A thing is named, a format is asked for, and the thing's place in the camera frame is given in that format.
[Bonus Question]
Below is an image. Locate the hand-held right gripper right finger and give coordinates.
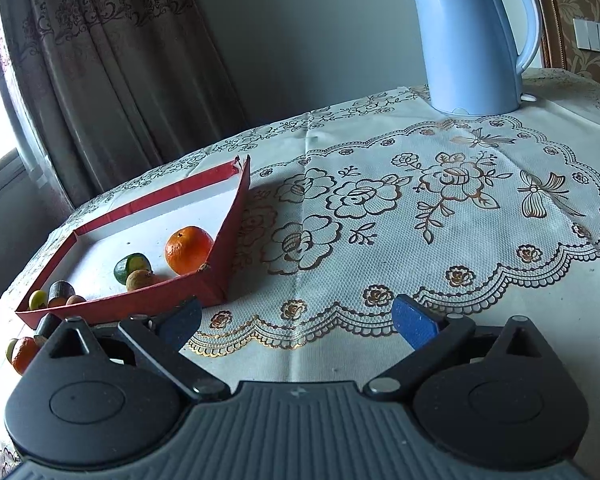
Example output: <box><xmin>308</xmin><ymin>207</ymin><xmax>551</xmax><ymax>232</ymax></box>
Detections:
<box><xmin>362</xmin><ymin>294</ymin><xmax>549</xmax><ymax>402</ymax></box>

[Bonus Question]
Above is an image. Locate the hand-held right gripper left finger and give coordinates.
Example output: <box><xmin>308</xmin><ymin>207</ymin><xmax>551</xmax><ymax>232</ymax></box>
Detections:
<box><xmin>49</xmin><ymin>296</ymin><xmax>231</xmax><ymax>404</ymax></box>

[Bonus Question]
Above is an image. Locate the large orange tangerine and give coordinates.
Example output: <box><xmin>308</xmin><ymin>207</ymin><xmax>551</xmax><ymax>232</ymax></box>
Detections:
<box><xmin>11</xmin><ymin>336</ymin><xmax>41</xmax><ymax>376</ymax></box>

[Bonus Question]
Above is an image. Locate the small tan longan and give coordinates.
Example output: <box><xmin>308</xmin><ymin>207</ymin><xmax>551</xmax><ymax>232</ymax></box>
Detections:
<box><xmin>127</xmin><ymin>269</ymin><xmax>154</xmax><ymax>292</ymax></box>

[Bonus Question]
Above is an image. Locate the partly peeled sugarcane piece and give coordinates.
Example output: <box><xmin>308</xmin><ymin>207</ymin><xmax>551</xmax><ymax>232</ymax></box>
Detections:
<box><xmin>34</xmin><ymin>314</ymin><xmax>61</xmax><ymax>346</ymax></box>

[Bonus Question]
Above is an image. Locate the small orange tangerine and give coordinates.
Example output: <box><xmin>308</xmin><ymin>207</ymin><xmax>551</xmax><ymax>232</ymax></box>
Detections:
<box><xmin>164</xmin><ymin>226</ymin><xmax>215</xmax><ymax>276</ymax></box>

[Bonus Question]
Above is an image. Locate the dark sugarcane piece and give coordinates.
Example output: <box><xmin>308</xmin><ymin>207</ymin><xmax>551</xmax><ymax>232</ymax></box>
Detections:
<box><xmin>48</xmin><ymin>280</ymin><xmax>77</xmax><ymax>306</ymax></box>

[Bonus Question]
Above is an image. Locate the shallow red cardboard box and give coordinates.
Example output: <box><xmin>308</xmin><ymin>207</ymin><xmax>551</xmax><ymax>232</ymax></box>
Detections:
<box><xmin>15</xmin><ymin>155</ymin><xmax>252</xmax><ymax>328</ymax></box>

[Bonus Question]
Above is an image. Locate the white floral tablecloth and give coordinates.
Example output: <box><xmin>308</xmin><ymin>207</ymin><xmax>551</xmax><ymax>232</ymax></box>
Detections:
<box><xmin>0</xmin><ymin>67</ymin><xmax>600</xmax><ymax>476</ymax></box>

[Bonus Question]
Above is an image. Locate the brown patterned curtain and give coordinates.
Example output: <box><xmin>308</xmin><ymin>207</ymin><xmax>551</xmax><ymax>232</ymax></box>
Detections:
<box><xmin>0</xmin><ymin>0</ymin><xmax>251</xmax><ymax>211</ymax></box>

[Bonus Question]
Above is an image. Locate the light blue electric kettle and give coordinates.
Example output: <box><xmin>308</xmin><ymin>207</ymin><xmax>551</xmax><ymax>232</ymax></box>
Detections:
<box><xmin>401</xmin><ymin>0</ymin><xmax>542</xmax><ymax>117</ymax></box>

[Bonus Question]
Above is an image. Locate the brown wooden wall trim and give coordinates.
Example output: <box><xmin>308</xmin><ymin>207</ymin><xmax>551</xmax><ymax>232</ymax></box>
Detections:
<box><xmin>522</xmin><ymin>0</ymin><xmax>568</xmax><ymax>70</ymax></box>

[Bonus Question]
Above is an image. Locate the white wall switch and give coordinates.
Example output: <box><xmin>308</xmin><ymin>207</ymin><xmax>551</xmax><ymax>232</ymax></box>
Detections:
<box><xmin>573</xmin><ymin>17</ymin><xmax>600</xmax><ymax>56</ymax></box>

